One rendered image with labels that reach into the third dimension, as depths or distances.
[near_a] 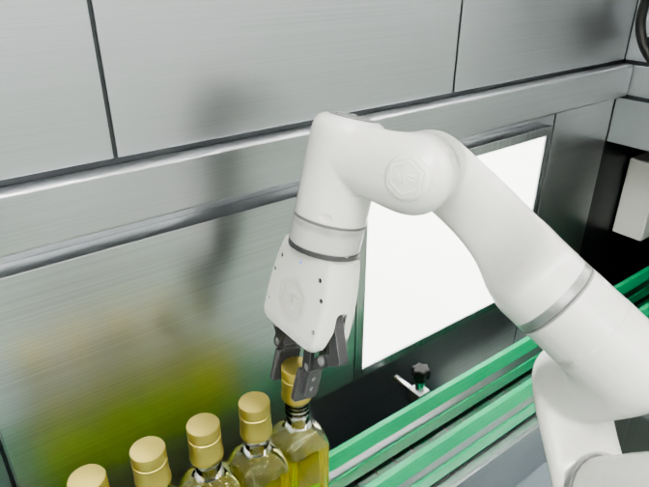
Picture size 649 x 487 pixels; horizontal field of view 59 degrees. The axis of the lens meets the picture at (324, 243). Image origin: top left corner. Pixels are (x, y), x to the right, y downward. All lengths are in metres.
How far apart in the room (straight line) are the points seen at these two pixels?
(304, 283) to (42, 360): 0.28
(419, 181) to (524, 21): 0.54
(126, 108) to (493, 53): 0.56
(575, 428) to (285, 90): 0.48
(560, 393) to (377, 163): 0.28
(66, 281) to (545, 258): 0.45
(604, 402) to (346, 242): 0.27
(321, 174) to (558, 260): 0.22
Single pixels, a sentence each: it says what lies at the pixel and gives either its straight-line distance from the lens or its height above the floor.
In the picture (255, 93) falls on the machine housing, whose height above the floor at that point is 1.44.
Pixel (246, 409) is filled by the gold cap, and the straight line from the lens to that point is 0.63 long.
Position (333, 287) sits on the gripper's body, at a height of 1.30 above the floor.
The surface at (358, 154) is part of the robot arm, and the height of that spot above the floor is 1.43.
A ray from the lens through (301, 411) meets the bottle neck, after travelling 0.68.
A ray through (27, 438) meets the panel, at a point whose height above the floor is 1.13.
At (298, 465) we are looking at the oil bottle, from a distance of 0.71.
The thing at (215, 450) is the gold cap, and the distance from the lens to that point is 0.63.
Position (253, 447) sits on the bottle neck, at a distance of 0.67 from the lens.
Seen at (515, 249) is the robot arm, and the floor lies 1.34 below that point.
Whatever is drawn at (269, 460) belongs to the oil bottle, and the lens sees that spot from 0.68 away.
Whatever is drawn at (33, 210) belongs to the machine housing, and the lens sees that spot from 0.60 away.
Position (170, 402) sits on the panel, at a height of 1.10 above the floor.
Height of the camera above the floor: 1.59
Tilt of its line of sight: 27 degrees down
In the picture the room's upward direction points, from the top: straight up
